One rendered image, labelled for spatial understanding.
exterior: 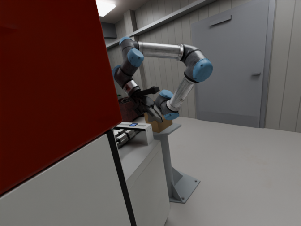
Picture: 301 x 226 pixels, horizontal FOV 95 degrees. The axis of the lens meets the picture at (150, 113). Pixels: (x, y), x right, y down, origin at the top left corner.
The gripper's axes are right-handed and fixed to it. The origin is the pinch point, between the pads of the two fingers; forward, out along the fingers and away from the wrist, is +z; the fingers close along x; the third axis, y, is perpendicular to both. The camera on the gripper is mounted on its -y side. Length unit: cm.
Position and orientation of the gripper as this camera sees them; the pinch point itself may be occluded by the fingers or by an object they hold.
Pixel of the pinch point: (161, 119)
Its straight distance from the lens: 67.2
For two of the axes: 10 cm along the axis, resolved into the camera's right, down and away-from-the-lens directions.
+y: -5.7, 5.7, 5.9
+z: 6.3, 7.6, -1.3
